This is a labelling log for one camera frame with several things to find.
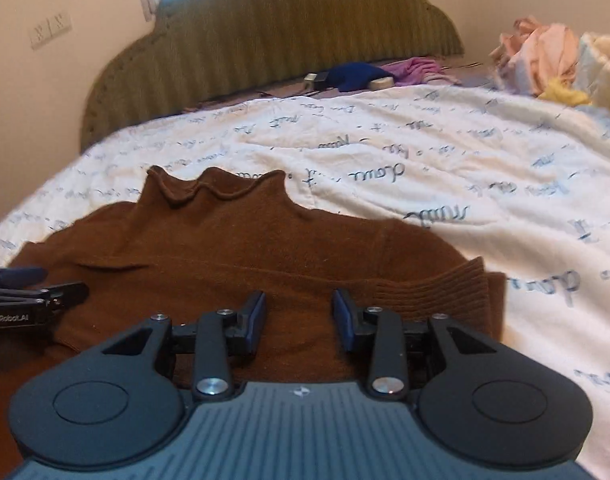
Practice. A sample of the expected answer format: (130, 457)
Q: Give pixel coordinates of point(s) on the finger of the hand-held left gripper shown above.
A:
(12, 275)
(60, 294)

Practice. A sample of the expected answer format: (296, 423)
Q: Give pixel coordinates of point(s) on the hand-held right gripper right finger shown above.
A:
(342, 321)

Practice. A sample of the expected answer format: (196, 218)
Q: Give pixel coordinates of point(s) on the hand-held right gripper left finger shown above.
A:
(255, 316)

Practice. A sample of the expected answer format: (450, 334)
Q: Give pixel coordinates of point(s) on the brown knit sweater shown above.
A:
(225, 255)

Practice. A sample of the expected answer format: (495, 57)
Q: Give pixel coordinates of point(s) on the pile of pastel clothes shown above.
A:
(560, 62)

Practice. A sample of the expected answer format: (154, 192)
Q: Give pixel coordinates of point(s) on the white printed blanket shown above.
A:
(435, 170)

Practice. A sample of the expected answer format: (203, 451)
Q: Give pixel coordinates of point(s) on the small grey box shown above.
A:
(316, 79)

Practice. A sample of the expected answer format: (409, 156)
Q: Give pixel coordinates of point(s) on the small white box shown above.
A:
(382, 81)

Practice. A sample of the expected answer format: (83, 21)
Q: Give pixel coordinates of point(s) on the dark blue cloth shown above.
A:
(352, 76)

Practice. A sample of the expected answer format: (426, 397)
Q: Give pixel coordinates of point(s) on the purple cloth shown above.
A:
(419, 68)

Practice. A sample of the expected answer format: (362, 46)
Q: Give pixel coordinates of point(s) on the green ribbed headboard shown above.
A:
(265, 35)

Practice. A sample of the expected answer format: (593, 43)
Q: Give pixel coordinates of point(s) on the wall switch panel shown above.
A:
(51, 29)

